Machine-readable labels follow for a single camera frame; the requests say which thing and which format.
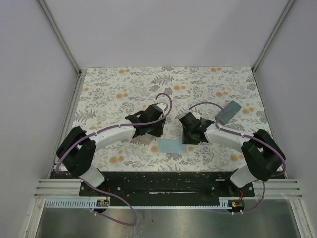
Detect light blue cleaning cloth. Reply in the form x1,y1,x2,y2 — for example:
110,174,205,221
158,139,186,154

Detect left aluminium frame post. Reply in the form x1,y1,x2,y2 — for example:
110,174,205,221
36,0,81,75

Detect floral patterned table mat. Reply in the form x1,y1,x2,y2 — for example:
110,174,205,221
72,66,269,171

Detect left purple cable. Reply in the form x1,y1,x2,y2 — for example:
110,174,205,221
54,93,173,226

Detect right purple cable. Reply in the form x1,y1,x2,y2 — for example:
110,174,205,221
188,101,289,215

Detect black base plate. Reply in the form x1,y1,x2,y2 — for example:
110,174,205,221
79,170,256,206

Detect white slotted cable duct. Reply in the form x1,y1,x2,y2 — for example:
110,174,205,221
45,197,244,211

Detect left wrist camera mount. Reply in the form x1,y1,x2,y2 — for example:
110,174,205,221
155,102,168,113

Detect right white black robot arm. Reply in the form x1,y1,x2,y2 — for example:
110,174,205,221
179,112,285,196

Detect grey-blue glasses case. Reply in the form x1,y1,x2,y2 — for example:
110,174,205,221
215,101,242,125

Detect right aluminium frame post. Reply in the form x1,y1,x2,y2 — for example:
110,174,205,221
251,0,297,74

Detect left aluminium side rail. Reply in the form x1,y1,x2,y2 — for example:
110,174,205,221
52,69,87,170

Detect purple cable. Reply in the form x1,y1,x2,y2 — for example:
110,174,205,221
54,93,173,226
188,101,289,215

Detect pink glasses case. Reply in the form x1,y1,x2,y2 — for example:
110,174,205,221
133,133,153,145

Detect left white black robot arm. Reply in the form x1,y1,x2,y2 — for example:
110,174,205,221
56,103,167,196

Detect aluminium frame post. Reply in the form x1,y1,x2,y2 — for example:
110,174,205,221
251,0,297,74
36,0,81,75

